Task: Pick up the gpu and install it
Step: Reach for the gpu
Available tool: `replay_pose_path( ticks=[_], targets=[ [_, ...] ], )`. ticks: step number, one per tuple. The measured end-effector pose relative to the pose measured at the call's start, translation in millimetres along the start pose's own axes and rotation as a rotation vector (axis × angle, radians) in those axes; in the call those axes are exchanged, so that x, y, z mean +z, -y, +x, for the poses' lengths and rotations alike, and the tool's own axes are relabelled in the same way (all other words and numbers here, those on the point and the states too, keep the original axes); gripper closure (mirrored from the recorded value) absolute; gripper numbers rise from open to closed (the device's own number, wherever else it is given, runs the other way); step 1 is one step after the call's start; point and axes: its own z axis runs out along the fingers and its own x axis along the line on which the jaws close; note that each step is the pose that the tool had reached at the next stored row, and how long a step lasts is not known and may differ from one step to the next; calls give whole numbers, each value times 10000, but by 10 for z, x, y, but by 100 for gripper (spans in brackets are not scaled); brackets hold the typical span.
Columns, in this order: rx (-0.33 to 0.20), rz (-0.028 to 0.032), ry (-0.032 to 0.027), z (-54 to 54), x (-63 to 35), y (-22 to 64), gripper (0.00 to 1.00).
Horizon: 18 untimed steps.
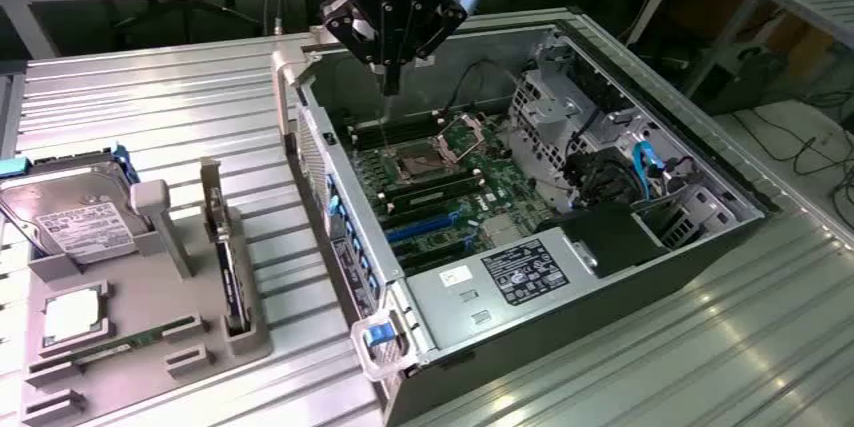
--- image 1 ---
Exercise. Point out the black graphics card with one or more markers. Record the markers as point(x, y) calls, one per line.
point(230, 257)

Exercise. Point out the black RAM slot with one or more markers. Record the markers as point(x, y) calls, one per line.
point(394, 126)
point(427, 183)
point(430, 187)
point(394, 137)
point(394, 131)
point(394, 120)
point(434, 191)

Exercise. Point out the thin metal locking lever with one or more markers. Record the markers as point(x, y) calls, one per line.
point(385, 127)

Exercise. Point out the metal socket cover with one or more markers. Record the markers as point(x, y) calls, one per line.
point(467, 132)

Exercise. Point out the CPU socket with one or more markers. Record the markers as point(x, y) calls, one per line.
point(421, 164)

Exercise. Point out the silver metal drive cage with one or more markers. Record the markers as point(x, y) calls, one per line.
point(554, 117)

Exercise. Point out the black chair base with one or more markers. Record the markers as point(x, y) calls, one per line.
point(201, 12)

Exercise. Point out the green RAM stick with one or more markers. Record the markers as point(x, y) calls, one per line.
point(427, 198)
point(127, 343)

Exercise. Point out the green motherboard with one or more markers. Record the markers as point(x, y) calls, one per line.
point(507, 187)

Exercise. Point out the blue slot retention clip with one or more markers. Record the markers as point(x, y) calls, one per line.
point(354, 246)
point(363, 266)
point(374, 286)
point(337, 208)

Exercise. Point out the blue expansion slot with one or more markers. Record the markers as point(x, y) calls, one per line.
point(423, 229)

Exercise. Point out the silver chipset heatsink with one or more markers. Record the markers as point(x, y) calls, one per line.
point(503, 231)

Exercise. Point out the long black expansion slot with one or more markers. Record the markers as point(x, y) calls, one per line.
point(427, 249)

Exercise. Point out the blue disk carrier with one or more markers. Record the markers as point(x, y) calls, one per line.
point(123, 157)

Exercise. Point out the black equipment box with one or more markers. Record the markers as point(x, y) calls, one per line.
point(748, 77)

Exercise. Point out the black plastic air shroud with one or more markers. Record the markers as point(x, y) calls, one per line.
point(601, 237)

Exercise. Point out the silver perforated disk bay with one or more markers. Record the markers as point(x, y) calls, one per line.
point(694, 217)

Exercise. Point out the silver power supply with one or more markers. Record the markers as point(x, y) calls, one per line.
point(481, 307)

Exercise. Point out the blue case latch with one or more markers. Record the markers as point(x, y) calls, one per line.
point(378, 335)

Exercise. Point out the silver hard disk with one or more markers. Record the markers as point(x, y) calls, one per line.
point(74, 227)

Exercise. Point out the open black PC case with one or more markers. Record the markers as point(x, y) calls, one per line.
point(601, 307)

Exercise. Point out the grey parts rack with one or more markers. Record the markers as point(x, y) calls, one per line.
point(134, 347)

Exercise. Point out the silver CPU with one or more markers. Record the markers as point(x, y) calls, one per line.
point(74, 314)

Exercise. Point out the metal frame slatted table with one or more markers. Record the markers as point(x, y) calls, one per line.
point(814, 2)

